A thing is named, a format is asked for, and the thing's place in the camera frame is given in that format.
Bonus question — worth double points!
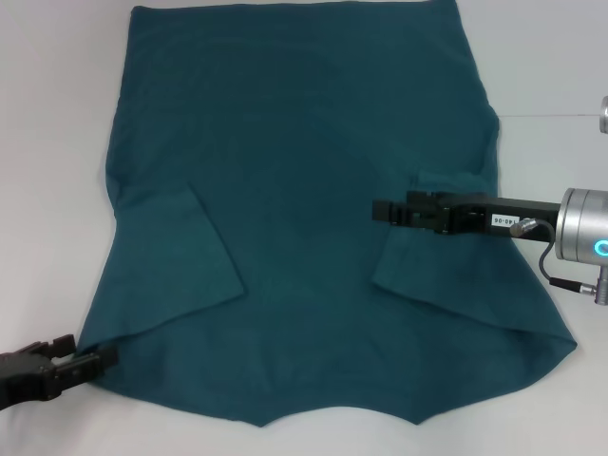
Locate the teal blue t-shirt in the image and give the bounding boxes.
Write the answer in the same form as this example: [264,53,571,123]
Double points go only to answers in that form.
[75,0,579,415]

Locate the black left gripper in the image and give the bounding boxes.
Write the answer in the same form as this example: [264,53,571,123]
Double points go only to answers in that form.
[0,333,121,409]

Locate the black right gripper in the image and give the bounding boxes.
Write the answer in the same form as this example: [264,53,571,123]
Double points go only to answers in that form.
[372,189,564,241]

